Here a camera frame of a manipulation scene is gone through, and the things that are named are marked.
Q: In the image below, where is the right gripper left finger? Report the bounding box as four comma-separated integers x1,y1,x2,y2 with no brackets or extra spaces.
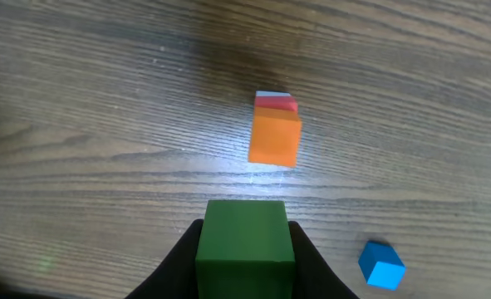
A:
123,218,205,299

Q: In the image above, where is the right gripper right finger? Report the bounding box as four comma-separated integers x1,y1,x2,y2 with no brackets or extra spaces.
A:
287,220,361,299

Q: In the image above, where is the green cube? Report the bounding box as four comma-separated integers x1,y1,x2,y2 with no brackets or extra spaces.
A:
194,199,297,299

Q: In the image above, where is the blue cube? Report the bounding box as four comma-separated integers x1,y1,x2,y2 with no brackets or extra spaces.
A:
357,241,407,292

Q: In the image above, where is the orange cube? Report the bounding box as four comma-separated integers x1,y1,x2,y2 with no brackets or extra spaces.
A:
247,105,303,169

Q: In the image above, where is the red cube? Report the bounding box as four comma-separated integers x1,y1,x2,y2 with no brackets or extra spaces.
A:
253,96,300,115

